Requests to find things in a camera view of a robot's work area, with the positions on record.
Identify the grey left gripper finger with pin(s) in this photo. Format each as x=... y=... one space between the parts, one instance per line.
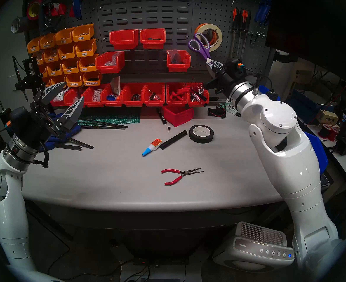
x=74 y=114
x=53 y=92

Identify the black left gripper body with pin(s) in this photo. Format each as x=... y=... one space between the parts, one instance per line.
x=37 y=128

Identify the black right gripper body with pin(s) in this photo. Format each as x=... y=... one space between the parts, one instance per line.
x=227 y=80

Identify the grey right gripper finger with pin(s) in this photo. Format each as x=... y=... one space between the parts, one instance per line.
x=212 y=85
x=215 y=65

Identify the beige masking tape roll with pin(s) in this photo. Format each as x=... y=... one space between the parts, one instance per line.
x=218 y=34

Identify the orange tape roll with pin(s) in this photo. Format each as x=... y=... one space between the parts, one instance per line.
x=197 y=30

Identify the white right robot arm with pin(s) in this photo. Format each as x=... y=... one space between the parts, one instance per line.
x=287 y=166

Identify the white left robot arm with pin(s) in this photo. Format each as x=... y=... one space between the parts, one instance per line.
x=8 y=211

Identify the black tape roll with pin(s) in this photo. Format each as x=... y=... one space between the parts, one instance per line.
x=193 y=135

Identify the red white tape roll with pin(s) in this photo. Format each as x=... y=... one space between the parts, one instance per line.
x=58 y=9

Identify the orange screw bin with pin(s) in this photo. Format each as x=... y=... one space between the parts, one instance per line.
x=73 y=83
x=83 y=36
x=63 y=40
x=92 y=81
x=67 y=55
x=85 y=52
x=54 y=72
x=70 y=69
x=51 y=58
x=47 y=43
x=39 y=59
x=33 y=48
x=58 y=80
x=48 y=85
x=44 y=72
x=87 y=67

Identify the white plastic parts bag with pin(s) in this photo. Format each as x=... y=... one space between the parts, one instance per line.
x=62 y=95

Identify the red plastic bin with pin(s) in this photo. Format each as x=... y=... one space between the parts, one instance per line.
x=55 y=103
x=111 y=103
x=178 y=67
x=90 y=103
x=108 y=67
x=153 y=43
x=176 y=117
x=176 y=102
x=154 y=103
x=131 y=103
x=71 y=97
x=123 y=43
x=193 y=104

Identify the red black permanent marker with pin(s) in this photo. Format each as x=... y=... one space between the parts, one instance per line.
x=198 y=97

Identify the black metal stand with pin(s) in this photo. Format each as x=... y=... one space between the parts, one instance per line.
x=31 y=75

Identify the black battery holder with board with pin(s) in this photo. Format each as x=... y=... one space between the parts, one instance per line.
x=217 y=112

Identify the Kimtech tissue box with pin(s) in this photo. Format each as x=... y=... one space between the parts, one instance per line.
x=231 y=108

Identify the clear bag of screws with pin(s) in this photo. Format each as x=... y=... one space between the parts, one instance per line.
x=96 y=95

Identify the black cylinder with metal tip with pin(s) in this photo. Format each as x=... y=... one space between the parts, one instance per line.
x=3 y=114

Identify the blue plastic bin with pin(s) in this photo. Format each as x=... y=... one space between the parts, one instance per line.
x=320 y=155
x=264 y=90

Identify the small blue part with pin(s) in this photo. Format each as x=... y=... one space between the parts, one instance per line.
x=111 y=97

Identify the clear bag of black parts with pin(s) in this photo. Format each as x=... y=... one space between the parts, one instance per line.
x=174 y=55

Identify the green cutting mat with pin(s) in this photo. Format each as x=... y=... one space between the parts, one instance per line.
x=117 y=117

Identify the black carabiner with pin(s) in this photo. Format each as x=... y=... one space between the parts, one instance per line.
x=250 y=39

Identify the tall black capped cylinder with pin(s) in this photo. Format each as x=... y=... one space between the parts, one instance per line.
x=272 y=94

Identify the white card packet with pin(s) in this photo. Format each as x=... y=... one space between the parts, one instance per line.
x=116 y=85

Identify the metal multi hook tool rack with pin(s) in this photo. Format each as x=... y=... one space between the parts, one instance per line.
x=255 y=33

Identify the black marker pen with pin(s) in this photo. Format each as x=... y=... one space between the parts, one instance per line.
x=161 y=116

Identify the small black metal tool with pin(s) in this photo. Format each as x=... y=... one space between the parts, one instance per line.
x=152 y=95

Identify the small black parts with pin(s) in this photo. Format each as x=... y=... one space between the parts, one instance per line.
x=136 y=97

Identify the black plastic tube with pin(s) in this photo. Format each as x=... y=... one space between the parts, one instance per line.
x=174 y=139

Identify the clear plastic parts bag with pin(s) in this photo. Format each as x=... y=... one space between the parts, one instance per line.
x=114 y=59

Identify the black hanging clamp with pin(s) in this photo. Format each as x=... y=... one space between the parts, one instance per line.
x=43 y=20

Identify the dark blue crate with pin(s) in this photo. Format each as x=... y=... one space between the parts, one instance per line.
x=301 y=108

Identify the glue bottle with blue cap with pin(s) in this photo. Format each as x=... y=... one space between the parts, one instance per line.
x=154 y=143

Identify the black monitor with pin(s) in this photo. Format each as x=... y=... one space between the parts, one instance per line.
x=314 y=25

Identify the small cardboard box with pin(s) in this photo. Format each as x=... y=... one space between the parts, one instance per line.
x=328 y=118

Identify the black keyboard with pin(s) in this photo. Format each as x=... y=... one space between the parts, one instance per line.
x=325 y=180

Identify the white grey air purifier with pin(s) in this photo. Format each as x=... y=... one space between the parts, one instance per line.
x=249 y=249

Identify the black power strip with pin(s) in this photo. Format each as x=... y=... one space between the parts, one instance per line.
x=161 y=261

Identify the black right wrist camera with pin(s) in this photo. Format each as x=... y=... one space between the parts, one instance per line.
x=234 y=64

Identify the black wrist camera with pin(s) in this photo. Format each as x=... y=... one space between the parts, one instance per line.
x=234 y=64
x=17 y=117

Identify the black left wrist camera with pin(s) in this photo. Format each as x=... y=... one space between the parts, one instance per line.
x=17 y=117

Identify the grey duct tape roll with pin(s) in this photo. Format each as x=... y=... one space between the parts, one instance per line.
x=21 y=23

